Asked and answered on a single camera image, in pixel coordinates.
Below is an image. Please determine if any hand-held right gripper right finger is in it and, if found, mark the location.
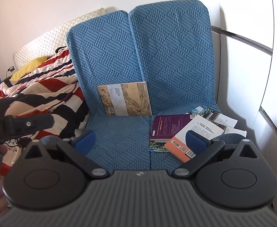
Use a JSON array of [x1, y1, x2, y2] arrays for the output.
[[172, 130, 260, 178]]

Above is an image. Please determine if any purple book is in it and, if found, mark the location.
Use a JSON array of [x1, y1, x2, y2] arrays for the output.
[[150, 114, 193, 143]]

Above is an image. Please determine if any white and orange book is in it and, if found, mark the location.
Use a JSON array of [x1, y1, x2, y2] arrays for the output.
[[164, 115, 225, 163]]

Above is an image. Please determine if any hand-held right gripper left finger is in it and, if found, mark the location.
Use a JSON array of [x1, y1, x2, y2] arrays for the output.
[[22, 130, 109, 179]]

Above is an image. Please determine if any white quilted pillow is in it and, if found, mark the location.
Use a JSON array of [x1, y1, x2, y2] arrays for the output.
[[13, 7, 106, 70]]

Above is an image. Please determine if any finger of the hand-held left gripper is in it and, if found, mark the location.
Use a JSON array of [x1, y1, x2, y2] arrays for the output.
[[5, 114, 54, 138]]

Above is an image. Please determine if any blue textured seat cushion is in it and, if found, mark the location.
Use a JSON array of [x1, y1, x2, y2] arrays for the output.
[[128, 0, 224, 171], [66, 9, 153, 171]]

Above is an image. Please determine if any red white black striped blanket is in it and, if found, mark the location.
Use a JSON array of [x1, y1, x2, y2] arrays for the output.
[[0, 46, 90, 178]]

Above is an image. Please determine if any tan painting cover book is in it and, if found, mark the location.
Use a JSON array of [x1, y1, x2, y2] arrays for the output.
[[97, 82, 152, 117]]

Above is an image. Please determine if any photo cover booklet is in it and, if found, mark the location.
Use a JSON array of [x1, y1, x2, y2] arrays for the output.
[[188, 106, 222, 123], [148, 141, 168, 152]]

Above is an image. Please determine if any yellow pillow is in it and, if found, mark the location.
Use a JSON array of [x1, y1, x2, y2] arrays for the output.
[[10, 57, 49, 81]]

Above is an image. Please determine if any person's left leg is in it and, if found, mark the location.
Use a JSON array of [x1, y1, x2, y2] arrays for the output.
[[40, 136, 71, 145]]

